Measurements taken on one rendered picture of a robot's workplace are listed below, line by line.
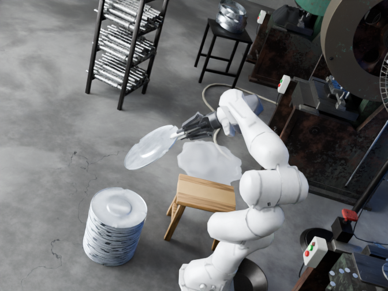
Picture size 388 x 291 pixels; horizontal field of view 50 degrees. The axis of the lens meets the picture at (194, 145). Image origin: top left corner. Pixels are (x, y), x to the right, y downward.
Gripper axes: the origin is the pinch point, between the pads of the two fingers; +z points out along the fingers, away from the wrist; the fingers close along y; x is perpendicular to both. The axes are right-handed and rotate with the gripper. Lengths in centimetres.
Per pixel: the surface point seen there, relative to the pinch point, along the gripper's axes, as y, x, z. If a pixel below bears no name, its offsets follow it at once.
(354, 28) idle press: -28, -96, -86
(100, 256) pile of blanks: -43, 10, 70
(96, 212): -21, 3, 60
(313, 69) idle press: -135, -291, -47
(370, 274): -65, 40, -54
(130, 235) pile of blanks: -39, 6, 50
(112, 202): -24, -6, 55
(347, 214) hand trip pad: -66, 5, -51
